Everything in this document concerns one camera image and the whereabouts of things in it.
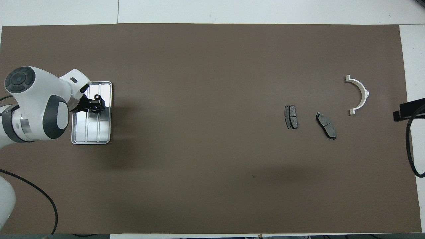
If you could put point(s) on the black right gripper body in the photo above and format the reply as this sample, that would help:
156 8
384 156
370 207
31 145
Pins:
420 108

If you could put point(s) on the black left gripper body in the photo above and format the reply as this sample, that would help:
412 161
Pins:
81 106

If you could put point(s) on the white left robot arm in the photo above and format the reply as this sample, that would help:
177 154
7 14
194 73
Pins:
36 96

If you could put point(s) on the silver metal tray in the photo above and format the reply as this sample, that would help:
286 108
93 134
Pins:
99 129

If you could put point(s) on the long dark brake pad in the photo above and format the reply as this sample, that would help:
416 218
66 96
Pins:
326 126

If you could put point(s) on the short dark brake pad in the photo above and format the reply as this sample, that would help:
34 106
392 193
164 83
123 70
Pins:
291 117

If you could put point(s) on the brown table mat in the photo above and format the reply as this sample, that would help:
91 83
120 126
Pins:
199 182

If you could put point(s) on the white semicircular bracket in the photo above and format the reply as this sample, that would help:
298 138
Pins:
360 87

